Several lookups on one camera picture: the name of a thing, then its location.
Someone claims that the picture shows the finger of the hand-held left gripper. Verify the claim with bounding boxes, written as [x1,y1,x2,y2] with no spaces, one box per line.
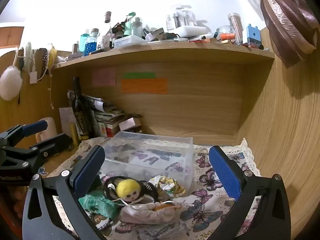
[24,133,73,167]
[0,120,48,145]

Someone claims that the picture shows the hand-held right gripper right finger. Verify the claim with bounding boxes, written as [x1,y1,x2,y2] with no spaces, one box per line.
[209,145,292,240]

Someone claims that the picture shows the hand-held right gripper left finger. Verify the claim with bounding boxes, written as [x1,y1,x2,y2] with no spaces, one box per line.
[22,145,110,240]

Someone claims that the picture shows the yellow felt doll head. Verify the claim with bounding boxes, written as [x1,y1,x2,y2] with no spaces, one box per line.
[115,179,141,203]

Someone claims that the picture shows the clear plastic storage box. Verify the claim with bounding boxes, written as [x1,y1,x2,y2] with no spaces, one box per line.
[100,131,194,188]

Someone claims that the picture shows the beige mug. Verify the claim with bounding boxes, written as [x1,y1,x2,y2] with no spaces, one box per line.
[36,117,57,143]

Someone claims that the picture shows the yellow marker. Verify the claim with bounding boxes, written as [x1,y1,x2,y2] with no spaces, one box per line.
[71,124,78,146]

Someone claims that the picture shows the white note paper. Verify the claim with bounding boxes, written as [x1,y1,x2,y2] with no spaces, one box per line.
[59,107,76,137]

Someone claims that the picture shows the green fabric scrunchie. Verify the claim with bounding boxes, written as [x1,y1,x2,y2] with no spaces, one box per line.
[79,190,120,217]

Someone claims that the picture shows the butterfly print lace tablecloth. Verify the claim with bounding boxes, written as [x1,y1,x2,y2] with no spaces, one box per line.
[47,137,262,240]

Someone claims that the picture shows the dark glass bottle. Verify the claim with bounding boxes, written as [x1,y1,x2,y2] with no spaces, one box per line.
[72,77,92,141]

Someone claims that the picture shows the white fluffy pompom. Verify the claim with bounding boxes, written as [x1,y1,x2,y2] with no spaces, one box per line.
[0,66,23,101]

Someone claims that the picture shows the stack of books and papers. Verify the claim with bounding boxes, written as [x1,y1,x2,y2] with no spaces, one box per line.
[67,91,126,138]

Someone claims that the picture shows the yellow floral scrunchie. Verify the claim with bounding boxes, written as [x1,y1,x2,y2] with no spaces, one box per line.
[149,175,187,198]

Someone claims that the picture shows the small cardboard box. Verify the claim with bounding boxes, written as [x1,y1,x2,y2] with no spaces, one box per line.
[119,115,144,133]

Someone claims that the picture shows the dark beaded headband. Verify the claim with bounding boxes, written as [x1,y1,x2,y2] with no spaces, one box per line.
[40,48,49,71]

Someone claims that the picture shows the yellow hair accessory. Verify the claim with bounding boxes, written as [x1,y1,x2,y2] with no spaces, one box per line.
[48,46,58,68]

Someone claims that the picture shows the white fluffy hair accessory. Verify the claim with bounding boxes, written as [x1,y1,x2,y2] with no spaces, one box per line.
[22,41,33,60]

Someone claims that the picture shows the pink sticky note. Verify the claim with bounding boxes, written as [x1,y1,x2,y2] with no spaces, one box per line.
[93,67,116,87]

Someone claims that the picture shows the silver sequined pouch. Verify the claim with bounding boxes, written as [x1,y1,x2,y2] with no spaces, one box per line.
[136,222,188,240]

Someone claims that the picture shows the brown wooden cupboard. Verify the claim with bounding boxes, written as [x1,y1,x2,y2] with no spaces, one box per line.
[0,26,25,48]

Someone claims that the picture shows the orange sticky note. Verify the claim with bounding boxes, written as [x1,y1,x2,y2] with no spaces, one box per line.
[121,78,168,95]

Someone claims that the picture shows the teal tube bottle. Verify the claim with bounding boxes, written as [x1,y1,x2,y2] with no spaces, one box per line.
[80,33,90,54]

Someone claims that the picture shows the blue bead filled bottle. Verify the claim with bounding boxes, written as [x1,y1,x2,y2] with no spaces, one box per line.
[85,28,100,56]

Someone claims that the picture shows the green sticky note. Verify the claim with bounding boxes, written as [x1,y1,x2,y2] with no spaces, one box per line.
[124,72,156,79]

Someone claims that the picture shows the white plastic lidded box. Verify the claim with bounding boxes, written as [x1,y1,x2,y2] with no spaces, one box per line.
[114,35,147,49]

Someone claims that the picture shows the wooden shelf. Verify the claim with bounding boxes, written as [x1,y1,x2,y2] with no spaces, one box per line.
[51,41,275,70]

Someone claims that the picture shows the green pump bottle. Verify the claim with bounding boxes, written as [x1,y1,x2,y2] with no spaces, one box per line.
[124,12,137,38]

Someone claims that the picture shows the blue plastic box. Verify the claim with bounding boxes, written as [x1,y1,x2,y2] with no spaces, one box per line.
[246,24,262,47]

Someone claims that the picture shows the round glass jar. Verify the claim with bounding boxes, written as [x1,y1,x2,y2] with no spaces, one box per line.
[216,25,236,41]

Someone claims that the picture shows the white plastic tray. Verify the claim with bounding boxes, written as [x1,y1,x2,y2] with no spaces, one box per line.
[176,25,212,39]

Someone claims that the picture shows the tall clear jar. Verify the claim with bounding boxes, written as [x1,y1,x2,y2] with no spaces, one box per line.
[227,12,244,44]

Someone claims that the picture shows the brown plastic bag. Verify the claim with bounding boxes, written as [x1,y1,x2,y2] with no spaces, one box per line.
[259,0,317,68]

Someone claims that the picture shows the clear cosmetics organiser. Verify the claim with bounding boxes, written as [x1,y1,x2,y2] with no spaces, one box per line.
[166,4,198,30]

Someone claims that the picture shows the white drawstring pouch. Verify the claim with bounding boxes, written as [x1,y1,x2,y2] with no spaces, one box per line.
[119,200,187,225]

